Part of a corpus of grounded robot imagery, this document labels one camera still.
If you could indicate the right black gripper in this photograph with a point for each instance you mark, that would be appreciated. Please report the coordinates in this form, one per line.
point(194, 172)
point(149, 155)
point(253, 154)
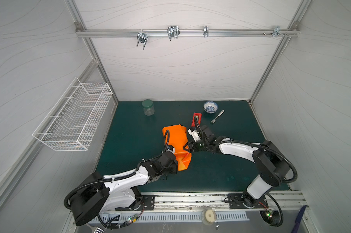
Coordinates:
point(197, 129)

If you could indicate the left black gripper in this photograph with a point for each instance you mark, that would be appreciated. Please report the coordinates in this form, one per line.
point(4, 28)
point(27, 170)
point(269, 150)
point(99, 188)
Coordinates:
point(174, 164)

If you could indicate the orange wrapping paper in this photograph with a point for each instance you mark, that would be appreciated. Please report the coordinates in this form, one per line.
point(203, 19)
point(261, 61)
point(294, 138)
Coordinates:
point(178, 139)

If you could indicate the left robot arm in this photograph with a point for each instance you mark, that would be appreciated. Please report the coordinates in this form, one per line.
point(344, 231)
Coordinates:
point(99, 193)

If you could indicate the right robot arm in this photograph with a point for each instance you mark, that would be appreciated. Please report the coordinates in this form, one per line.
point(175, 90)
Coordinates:
point(272, 166)

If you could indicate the red tape dispenser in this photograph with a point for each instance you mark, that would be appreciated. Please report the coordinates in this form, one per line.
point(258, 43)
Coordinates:
point(196, 121)

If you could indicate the silver fork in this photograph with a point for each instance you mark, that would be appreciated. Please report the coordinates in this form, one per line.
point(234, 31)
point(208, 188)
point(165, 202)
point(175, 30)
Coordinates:
point(214, 120)

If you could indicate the green table mat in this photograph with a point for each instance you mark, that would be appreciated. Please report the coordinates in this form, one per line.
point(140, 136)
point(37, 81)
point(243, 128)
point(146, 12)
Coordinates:
point(133, 136)

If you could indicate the blue white ceramic bowl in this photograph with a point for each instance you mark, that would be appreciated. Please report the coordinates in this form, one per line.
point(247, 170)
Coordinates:
point(210, 107)

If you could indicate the green lid glass jar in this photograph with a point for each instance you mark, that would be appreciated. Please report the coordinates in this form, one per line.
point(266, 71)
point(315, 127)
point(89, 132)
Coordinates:
point(148, 107)

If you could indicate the round white puck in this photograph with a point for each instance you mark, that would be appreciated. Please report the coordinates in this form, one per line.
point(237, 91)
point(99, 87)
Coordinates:
point(209, 217)

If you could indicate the middle metal clamp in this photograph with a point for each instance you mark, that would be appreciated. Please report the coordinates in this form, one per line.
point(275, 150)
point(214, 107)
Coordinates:
point(173, 32)

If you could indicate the metal clamp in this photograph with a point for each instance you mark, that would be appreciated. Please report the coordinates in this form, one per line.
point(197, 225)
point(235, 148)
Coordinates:
point(173, 32)
point(142, 38)

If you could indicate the left metal clamp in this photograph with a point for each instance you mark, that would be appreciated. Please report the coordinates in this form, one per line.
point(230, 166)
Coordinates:
point(142, 38)

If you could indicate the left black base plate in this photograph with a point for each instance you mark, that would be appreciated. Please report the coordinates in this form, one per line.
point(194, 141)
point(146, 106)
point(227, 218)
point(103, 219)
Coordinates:
point(145, 202)

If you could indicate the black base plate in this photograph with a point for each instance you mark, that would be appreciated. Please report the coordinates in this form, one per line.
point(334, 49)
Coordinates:
point(145, 202)
point(245, 201)

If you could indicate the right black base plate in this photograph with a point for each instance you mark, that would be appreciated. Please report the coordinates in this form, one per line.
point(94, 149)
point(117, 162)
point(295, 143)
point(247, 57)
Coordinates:
point(245, 201)

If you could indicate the white wire basket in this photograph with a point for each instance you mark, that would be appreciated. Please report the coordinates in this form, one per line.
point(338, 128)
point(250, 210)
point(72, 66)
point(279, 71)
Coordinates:
point(73, 121)

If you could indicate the blue handled tool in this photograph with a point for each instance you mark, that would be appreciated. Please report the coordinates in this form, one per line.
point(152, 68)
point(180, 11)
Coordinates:
point(299, 219)

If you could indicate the right metal bracket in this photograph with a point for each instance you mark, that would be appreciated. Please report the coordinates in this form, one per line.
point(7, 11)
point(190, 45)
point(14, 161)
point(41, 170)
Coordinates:
point(276, 33)

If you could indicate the aluminium cross rail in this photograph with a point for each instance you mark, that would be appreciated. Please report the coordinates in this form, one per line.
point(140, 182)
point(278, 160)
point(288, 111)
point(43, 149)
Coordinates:
point(192, 33)

